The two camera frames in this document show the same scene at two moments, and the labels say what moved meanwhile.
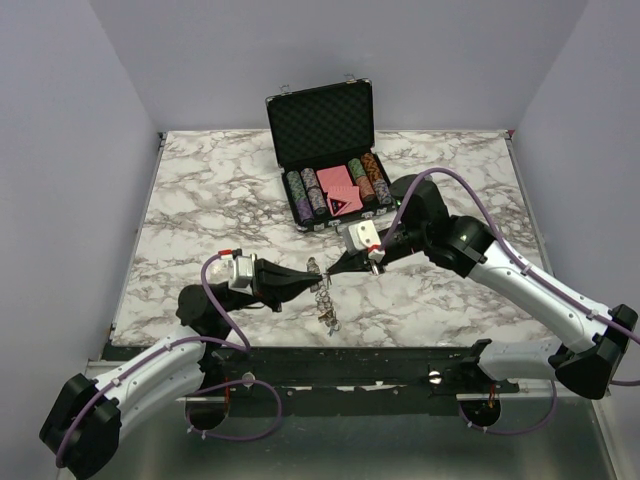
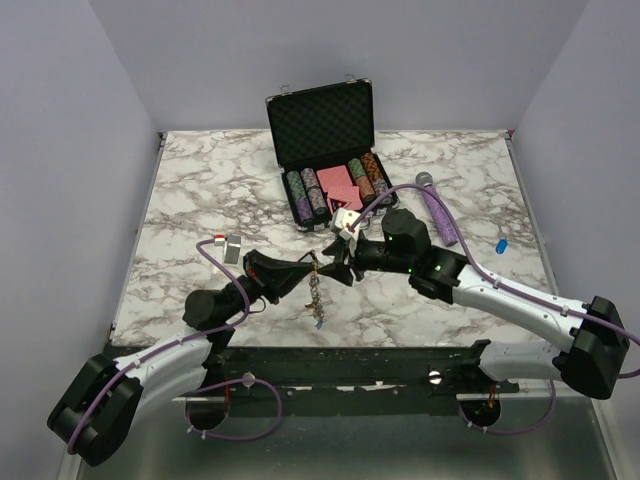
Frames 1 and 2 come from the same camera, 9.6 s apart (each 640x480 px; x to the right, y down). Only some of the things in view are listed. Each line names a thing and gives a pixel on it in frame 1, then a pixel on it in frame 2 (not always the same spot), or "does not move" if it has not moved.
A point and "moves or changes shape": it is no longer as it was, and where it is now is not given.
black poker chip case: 324,138 does not move
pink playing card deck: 342,195 does not move
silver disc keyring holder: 324,304 moves or changes shape
